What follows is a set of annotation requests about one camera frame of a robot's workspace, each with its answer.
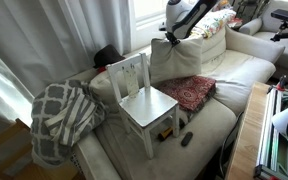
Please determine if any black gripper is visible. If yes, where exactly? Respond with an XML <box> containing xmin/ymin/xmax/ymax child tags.
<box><xmin>164</xmin><ymin>30</ymin><xmax>183</xmax><ymax>47</ymax></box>

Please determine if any white square pillow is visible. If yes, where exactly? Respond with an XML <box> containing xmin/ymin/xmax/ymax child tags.
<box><xmin>149</xmin><ymin>34</ymin><xmax>205</xmax><ymax>85</ymax></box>

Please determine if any small white wooden chair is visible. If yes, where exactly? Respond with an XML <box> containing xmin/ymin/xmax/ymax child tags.
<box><xmin>105</xmin><ymin>52</ymin><xmax>181</xmax><ymax>160</ymax></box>

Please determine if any black mesh office chair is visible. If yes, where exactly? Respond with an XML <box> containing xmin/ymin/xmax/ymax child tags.
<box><xmin>232</xmin><ymin>0</ymin><xmax>272</xmax><ymax>24</ymax></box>

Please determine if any brown wooden chair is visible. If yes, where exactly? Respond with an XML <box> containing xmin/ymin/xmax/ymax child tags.
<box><xmin>0</xmin><ymin>118</ymin><xmax>80</xmax><ymax>180</ymax></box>

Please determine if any floral yellow blanket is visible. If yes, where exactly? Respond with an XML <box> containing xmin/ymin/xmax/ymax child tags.
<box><xmin>190</xmin><ymin>8</ymin><xmax>237</xmax><ymax>39</ymax></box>

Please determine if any white framed window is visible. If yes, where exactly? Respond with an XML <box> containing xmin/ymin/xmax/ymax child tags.
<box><xmin>127</xmin><ymin>0</ymin><xmax>198</xmax><ymax>51</ymax></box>

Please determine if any red patterned cushion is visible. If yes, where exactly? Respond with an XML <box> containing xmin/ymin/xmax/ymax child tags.
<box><xmin>157</xmin><ymin>75</ymin><xmax>217</xmax><ymax>113</ymax></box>

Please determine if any orange patterned cushion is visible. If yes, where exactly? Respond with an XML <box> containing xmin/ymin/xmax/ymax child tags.
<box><xmin>215</xmin><ymin>0</ymin><xmax>232</xmax><ymax>12</ymax></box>

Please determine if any pink folded cloth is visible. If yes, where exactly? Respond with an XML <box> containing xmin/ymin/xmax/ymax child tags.
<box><xmin>228</xmin><ymin>17</ymin><xmax>244</xmax><ymax>30</ymax></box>

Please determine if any black hat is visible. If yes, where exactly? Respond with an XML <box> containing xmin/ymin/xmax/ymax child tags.
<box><xmin>92</xmin><ymin>44</ymin><xmax>126</xmax><ymax>70</ymax></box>

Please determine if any cream fabric sofa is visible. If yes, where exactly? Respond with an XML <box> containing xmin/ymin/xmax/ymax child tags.
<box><xmin>68</xmin><ymin>24</ymin><xmax>287</xmax><ymax>180</ymax></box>

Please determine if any black remote control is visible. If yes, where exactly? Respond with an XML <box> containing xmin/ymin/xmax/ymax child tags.
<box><xmin>180</xmin><ymin>131</ymin><xmax>194</xmax><ymax>148</ymax></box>

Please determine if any red clamp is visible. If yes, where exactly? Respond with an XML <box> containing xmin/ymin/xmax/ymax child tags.
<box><xmin>276</xmin><ymin>74</ymin><xmax>288</xmax><ymax>92</ymax></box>

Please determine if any grey white striped cloth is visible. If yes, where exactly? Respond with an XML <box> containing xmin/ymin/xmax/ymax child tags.
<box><xmin>43</xmin><ymin>87</ymin><xmax>100</xmax><ymax>147</ymax></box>

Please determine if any grey white patterned blanket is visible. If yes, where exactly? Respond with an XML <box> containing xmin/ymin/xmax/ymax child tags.
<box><xmin>30</xmin><ymin>79</ymin><xmax>107</xmax><ymax>167</ymax></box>

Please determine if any white curtain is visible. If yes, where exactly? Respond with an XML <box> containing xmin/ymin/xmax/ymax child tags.
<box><xmin>0</xmin><ymin>0</ymin><xmax>132</xmax><ymax>128</ymax></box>

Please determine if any black camera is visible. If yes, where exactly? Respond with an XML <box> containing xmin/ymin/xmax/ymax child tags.
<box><xmin>271</xmin><ymin>9</ymin><xmax>288</xmax><ymax>24</ymax></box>

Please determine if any aluminium frame stand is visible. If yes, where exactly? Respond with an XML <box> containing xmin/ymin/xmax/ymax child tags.
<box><xmin>253</xmin><ymin>84</ymin><xmax>288</xmax><ymax>180</ymax></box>

